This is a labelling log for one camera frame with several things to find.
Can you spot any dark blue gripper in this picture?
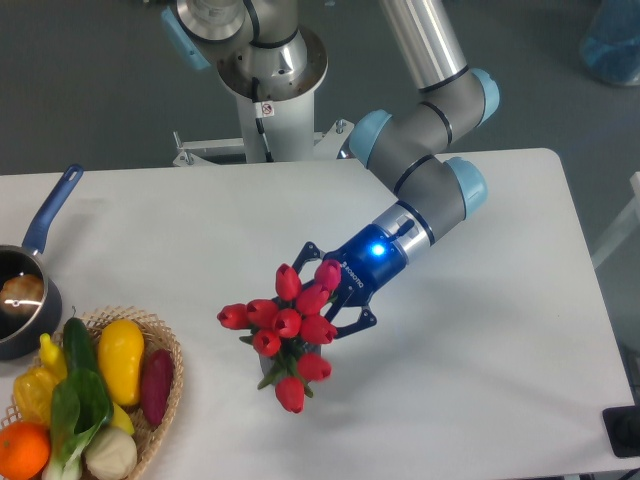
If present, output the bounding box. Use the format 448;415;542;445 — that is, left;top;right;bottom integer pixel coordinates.
292;224;407;340

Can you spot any red tulip bouquet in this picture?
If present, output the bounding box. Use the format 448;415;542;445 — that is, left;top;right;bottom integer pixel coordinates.
217;260;341;414

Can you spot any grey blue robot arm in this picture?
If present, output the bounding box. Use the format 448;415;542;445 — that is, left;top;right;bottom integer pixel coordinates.
162;1;500;337

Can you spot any dark grey ribbed vase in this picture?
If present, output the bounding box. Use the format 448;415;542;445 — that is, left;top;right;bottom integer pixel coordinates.
258;341;321;389

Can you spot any purple sweet potato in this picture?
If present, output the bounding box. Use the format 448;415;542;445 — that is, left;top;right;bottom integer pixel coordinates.
140;349;174;427

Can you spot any yellow banana piece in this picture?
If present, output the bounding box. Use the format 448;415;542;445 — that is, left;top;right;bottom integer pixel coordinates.
109;402;135;436

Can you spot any green cucumber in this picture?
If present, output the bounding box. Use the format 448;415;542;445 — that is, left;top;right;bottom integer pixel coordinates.
63;317;100;374

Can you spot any beige garlic bulb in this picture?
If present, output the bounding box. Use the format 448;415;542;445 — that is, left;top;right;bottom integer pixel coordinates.
85;427;137;480

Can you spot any green bok choy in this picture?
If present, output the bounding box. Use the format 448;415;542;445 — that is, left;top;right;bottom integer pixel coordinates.
42;368;113;479

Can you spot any small yellow pepper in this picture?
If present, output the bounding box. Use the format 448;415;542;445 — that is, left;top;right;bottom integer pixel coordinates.
39;333;67;380

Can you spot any brown meat patty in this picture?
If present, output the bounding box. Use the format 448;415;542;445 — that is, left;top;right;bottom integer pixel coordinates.
1;274;44;317

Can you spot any black device at edge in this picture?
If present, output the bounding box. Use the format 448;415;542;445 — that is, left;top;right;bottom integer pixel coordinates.
602;405;639;458

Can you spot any yellow bell pepper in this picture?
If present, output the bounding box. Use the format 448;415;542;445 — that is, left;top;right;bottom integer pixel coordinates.
13;367;59;428

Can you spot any orange fruit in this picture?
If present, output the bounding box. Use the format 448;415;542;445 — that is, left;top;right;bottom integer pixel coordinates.
1;421;51;479

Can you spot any blue plastic bag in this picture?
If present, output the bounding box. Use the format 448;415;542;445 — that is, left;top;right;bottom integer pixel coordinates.
579;0;639;87

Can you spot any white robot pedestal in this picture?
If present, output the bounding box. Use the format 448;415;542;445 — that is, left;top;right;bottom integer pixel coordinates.
173;26;354;167

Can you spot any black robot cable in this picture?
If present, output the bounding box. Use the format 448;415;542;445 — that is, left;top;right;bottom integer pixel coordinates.
250;75;275;164

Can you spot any blue handled saucepan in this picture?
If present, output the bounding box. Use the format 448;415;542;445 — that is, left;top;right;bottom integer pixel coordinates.
1;164;84;361

